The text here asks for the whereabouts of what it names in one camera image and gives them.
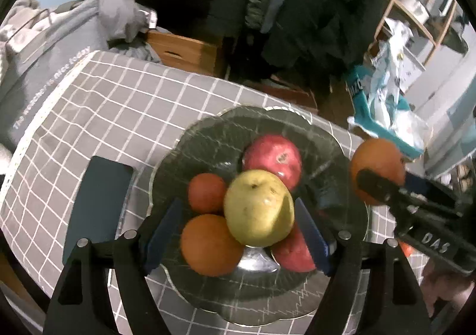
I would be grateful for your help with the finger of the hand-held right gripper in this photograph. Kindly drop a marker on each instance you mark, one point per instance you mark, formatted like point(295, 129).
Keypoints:
point(375, 184)
point(418, 184)

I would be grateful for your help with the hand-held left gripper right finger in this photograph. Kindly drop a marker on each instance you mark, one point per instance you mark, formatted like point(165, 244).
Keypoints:
point(312, 238)

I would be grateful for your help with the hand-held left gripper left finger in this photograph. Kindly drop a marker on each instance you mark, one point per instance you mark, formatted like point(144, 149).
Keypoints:
point(163, 238)

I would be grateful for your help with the red apple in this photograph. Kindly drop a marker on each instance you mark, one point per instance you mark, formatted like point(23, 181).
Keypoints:
point(267, 156)
point(290, 253)

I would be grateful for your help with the large orange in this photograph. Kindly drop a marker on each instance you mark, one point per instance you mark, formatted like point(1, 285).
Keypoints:
point(210, 245)

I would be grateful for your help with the yellow pear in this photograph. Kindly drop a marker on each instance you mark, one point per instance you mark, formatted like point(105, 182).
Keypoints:
point(258, 208)

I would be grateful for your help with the small red-orange fruit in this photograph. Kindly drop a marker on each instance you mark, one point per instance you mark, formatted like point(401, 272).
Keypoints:
point(206, 193)
point(405, 248)

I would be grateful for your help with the scalloped clear glass plate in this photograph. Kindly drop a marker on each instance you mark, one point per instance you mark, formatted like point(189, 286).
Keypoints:
point(208, 141)

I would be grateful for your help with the person's right hand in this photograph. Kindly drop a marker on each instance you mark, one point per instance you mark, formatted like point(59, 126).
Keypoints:
point(442, 286)

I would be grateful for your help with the dark smartphone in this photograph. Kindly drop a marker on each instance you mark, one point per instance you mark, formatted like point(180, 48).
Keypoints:
point(98, 201)

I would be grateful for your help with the teal cardboard box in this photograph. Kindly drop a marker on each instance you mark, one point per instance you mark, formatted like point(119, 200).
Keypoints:
point(362, 96)

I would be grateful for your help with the white cabinet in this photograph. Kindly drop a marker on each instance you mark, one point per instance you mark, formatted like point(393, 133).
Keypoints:
point(446, 89)

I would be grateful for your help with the white plastic bags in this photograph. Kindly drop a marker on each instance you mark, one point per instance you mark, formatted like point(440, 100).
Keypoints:
point(390, 74)

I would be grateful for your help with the grey metal pot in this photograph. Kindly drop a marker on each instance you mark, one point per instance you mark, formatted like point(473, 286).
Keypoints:
point(416, 7)

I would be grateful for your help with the black coat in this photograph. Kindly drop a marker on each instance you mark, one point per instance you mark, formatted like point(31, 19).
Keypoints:
point(327, 11)

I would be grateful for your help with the wooden shelf rack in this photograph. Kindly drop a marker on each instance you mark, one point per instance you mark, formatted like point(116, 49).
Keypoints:
point(398, 0)

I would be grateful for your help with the wooden box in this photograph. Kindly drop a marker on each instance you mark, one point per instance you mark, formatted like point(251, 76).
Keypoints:
point(182, 50)

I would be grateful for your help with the grey tote bag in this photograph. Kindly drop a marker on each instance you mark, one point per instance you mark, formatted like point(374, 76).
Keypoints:
point(44, 59)

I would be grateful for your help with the small silver object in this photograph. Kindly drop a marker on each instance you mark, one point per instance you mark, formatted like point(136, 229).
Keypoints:
point(150, 18)

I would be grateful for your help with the crumpled grey garment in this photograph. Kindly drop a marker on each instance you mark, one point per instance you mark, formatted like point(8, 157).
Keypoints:
point(119, 11)

